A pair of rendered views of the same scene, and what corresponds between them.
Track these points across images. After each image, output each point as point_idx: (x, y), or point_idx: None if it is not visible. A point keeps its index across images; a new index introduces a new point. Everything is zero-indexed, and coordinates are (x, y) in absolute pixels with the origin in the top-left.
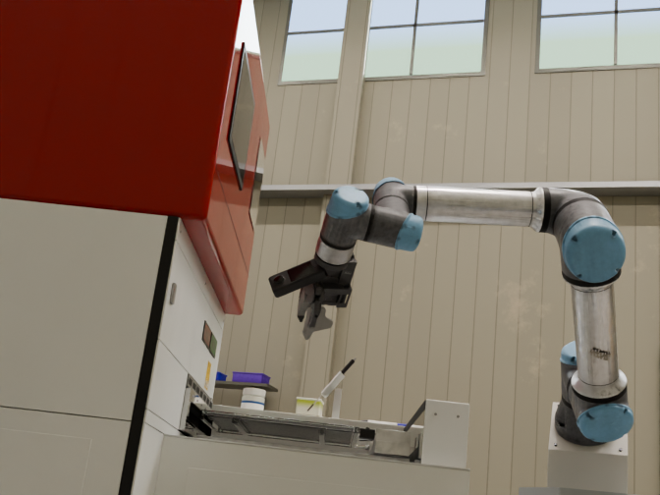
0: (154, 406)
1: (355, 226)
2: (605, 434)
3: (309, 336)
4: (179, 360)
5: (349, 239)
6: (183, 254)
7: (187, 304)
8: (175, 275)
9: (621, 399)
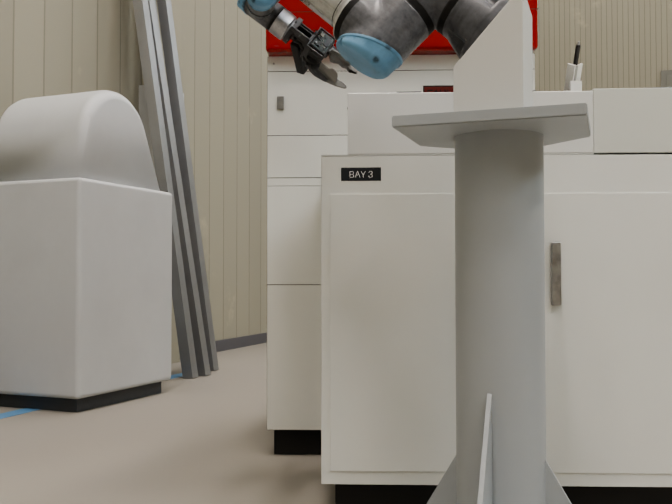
0: (286, 173)
1: (249, 13)
2: (369, 69)
3: (338, 86)
4: (343, 134)
5: (261, 21)
6: (295, 72)
7: (337, 95)
8: (281, 90)
9: (342, 29)
